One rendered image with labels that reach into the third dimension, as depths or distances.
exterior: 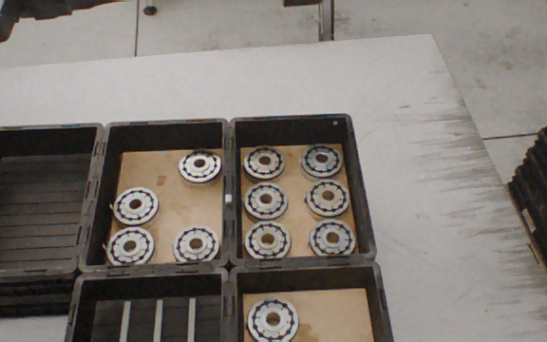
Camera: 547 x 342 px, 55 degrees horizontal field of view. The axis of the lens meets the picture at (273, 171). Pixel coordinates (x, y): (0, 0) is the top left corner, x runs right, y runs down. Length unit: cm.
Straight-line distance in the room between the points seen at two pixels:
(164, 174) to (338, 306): 53
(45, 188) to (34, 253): 18
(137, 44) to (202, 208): 189
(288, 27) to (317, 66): 131
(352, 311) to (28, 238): 74
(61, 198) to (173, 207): 27
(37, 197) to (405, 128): 102
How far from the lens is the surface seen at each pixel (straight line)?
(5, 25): 77
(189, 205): 126
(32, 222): 134
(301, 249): 118
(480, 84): 290
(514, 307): 138
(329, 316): 112
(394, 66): 180
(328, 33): 200
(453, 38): 313
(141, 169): 134
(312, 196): 122
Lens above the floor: 187
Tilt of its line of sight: 53 degrees down
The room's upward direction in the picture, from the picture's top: straight up
